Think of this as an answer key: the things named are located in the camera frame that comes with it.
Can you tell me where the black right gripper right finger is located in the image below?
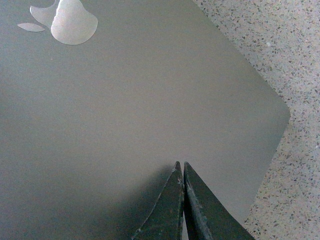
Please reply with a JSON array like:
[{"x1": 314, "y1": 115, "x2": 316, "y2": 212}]
[{"x1": 183, "y1": 162, "x2": 254, "y2": 240}]

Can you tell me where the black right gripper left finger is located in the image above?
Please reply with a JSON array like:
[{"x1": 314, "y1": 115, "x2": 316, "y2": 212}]
[{"x1": 131, "y1": 161, "x2": 184, "y2": 240}]

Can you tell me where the grey laptop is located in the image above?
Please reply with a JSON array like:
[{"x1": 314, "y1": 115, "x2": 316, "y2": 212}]
[{"x1": 0, "y1": 0, "x2": 290, "y2": 240}]

